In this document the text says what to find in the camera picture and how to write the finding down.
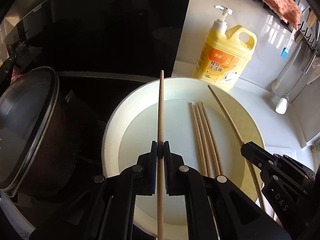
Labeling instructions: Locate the white long-handled brush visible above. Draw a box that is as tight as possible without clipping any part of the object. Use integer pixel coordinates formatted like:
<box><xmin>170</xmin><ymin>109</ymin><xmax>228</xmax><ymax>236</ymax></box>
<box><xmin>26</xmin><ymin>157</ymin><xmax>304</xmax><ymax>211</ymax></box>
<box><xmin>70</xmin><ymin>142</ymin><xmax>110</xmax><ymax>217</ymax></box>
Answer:
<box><xmin>271</xmin><ymin>42</ymin><xmax>303</xmax><ymax>93</ymax></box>

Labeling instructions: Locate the wooden chopstick four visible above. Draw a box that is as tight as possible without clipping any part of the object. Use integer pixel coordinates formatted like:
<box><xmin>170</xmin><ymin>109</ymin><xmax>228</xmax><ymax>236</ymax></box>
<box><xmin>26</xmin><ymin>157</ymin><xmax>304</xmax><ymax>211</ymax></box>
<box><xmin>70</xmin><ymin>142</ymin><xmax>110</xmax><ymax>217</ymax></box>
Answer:
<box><xmin>207</xmin><ymin>84</ymin><xmax>267</xmax><ymax>212</ymax></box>

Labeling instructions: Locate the wooden chopstick two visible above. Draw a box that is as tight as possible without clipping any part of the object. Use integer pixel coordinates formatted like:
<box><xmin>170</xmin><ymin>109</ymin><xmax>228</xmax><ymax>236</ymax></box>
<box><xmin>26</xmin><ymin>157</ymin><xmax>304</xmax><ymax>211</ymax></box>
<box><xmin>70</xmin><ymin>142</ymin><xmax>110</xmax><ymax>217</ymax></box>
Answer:
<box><xmin>200</xmin><ymin>102</ymin><xmax>224</xmax><ymax>175</ymax></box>

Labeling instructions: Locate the dark pot with lid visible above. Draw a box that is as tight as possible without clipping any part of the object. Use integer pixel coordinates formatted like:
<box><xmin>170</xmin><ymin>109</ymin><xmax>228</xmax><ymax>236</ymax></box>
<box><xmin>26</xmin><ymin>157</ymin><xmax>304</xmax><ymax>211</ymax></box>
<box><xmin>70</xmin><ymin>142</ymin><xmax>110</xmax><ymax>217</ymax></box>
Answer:
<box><xmin>1</xmin><ymin>67</ymin><xmax>59</xmax><ymax>197</ymax></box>

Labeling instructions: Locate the wooden chopstick one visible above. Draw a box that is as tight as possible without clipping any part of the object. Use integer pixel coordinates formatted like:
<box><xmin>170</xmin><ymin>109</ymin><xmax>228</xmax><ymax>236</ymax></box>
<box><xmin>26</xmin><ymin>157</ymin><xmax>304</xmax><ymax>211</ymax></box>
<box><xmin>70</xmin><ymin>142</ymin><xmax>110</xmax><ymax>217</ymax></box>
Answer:
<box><xmin>197</xmin><ymin>102</ymin><xmax>221</xmax><ymax>177</ymax></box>

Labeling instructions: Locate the blue silicone brush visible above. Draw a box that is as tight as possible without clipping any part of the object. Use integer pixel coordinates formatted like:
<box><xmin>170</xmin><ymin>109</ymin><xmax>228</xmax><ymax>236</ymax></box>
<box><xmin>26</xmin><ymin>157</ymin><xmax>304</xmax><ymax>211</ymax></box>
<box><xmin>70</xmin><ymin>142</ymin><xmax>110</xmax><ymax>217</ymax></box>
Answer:
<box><xmin>280</xmin><ymin>29</ymin><xmax>296</xmax><ymax>59</ymax></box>

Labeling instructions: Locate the yellow dish soap bottle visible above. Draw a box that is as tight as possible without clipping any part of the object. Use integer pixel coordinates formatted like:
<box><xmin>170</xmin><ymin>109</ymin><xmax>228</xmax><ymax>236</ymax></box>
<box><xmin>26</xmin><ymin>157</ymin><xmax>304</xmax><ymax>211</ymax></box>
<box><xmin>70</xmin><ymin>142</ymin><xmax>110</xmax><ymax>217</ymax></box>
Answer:
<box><xmin>193</xmin><ymin>5</ymin><xmax>257</xmax><ymax>91</ymax></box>

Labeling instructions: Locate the steel spatula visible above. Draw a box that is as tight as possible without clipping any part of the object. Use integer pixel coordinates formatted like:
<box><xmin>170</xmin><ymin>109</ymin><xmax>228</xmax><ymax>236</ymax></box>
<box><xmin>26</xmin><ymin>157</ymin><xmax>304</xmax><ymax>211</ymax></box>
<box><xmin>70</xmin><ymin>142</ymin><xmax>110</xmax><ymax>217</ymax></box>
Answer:
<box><xmin>275</xmin><ymin>50</ymin><xmax>318</xmax><ymax>114</ymax></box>

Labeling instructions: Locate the black wall hook rail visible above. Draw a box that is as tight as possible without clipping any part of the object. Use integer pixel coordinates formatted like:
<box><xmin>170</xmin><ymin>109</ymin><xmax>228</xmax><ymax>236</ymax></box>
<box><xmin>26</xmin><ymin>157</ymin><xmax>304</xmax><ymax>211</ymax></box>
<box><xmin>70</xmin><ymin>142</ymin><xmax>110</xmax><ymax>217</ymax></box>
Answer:
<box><xmin>253</xmin><ymin>0</ymin><xmax>319</xmax><ymax>56</ymax></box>

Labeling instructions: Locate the orange checkered towel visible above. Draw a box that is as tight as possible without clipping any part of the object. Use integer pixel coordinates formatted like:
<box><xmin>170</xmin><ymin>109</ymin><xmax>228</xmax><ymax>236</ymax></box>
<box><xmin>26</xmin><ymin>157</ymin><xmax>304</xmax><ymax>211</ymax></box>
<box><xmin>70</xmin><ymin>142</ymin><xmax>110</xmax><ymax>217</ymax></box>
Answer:
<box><xmin>262</xmin><ymin>0</ymin><xmax>302</xmax><ymax>30</ymax></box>

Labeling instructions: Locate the white round basin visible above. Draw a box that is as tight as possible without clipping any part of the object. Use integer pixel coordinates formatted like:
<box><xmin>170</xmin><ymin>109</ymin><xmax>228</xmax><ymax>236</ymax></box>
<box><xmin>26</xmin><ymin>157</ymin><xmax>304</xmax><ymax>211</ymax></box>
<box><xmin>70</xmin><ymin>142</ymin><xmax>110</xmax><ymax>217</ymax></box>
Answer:
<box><xmin>101</xmin><ymin>76</ymin><xmax>266</xmax><ymax>240</ymax></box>

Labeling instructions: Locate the black gas stove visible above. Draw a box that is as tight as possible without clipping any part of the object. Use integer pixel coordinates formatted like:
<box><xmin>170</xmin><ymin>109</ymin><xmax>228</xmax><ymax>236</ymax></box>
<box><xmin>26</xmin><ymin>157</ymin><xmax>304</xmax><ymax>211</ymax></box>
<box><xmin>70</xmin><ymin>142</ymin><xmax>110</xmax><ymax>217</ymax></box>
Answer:
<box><xmin>1</xmin><ymin>2</ymin><xmax>181</xmax><ymax>228</ymax></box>

